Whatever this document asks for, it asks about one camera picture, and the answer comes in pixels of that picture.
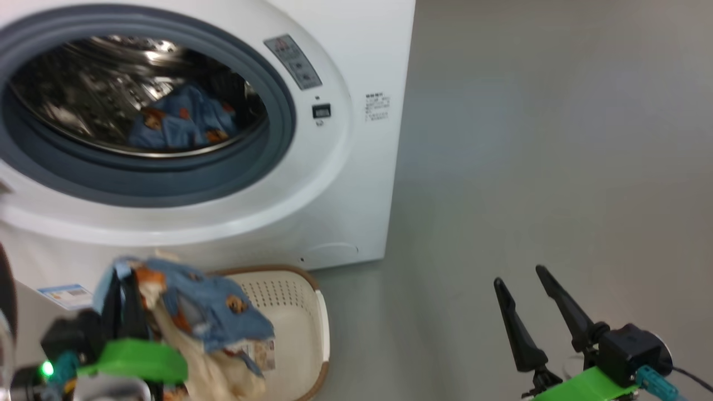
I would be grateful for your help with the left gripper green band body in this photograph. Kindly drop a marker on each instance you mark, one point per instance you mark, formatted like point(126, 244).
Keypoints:
point(133, 359)

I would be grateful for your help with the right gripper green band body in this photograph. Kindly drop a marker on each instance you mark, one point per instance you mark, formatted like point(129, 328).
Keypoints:
point(585, 384)

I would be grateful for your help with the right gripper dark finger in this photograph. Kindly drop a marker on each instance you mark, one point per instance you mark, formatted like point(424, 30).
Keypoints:
point(521, 340)
point(568, 309)

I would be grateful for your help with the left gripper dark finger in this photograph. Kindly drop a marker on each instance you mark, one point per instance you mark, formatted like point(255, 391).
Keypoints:
point(112, 312)
point(136, 312)

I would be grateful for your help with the blue printed garment cream lining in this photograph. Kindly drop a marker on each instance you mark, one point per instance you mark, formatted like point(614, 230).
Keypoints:
point(211, 312)

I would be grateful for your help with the black round glass washer door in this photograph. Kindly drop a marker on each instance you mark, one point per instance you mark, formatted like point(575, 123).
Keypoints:
point(5, 289)

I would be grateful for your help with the blue garment orange print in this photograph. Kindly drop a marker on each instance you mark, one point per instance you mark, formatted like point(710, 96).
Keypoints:
point(184, 122)

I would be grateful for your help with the steel perforated washer drum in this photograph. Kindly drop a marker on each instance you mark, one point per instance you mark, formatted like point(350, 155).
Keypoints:
point(83, 94)

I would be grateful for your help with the white front-load washing machine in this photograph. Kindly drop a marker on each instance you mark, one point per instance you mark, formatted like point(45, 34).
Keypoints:
point(345, 195)

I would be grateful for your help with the black door latch socket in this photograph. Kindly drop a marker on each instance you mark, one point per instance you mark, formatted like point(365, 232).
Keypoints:
point(321, 111)

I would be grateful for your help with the blue energy label sticker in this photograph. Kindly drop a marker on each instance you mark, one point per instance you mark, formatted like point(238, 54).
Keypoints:
point(66, 297)

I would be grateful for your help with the basket product label sticker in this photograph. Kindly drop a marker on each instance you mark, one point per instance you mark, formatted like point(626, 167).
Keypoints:
point(262, 355)

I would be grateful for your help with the cream perforated basket brown rim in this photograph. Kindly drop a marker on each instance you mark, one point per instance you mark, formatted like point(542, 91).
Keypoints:
point(289, 323)

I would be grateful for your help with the round drain filter cover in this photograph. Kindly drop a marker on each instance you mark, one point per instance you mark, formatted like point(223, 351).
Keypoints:
point(331, 253)

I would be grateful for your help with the black printed text label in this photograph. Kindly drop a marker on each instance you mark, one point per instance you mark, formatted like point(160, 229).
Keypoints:
point(377, 107)

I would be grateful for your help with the grey warning sticker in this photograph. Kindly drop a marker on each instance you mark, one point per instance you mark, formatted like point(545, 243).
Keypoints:
point(293, 62)

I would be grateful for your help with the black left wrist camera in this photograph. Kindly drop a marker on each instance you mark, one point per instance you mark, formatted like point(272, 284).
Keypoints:
point(69, 334)

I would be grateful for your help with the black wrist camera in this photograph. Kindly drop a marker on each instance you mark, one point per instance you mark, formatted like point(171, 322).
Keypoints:
point(635, 351)
point(69, 334)

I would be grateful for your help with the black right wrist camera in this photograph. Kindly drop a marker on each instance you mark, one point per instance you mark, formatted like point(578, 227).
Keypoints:
point(635, 351)

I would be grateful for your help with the teal left camera connector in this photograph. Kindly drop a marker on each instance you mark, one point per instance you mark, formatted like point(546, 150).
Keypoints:
point(66, 370)

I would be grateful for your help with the teal camera connector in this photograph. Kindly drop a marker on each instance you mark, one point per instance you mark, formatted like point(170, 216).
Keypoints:
point(660, 384)
point(66, 370)

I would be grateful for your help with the teal right camera connector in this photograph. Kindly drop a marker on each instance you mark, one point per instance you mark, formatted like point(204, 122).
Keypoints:
point(660, 384)

